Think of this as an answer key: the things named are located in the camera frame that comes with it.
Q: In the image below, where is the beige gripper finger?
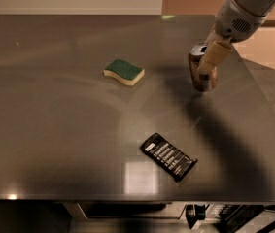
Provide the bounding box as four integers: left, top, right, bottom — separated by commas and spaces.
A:
196, 41, 232, 75
205, 26, 223, 46

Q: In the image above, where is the orange soda can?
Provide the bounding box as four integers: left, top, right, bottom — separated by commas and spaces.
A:
188, 43, 218, 92

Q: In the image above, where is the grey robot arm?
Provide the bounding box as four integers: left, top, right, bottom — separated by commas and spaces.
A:
198, 0, 275, 74

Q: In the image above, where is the green and yellow sponge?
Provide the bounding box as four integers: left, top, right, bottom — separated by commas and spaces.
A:
103, 59, 145, 86

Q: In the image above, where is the black snack bar wrapper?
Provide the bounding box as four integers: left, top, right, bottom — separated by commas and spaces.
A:
140, 133, 197, 182

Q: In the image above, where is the dark equipment under table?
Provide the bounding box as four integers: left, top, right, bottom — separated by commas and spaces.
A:
185, 204, 275, 233

